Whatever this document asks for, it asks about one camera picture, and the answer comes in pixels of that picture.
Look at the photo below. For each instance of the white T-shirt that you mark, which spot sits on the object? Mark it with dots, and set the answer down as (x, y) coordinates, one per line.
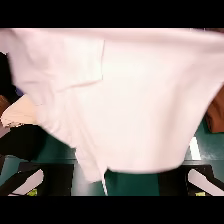
(140, 100)

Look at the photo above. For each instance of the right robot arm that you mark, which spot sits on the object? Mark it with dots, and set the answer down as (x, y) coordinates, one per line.
(203, 181)

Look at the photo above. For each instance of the cream garment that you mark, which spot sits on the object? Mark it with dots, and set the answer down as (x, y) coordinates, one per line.
(20, 115)

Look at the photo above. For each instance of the brown garment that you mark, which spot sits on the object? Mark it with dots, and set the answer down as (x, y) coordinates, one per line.
(216, 115)
(3, 105)

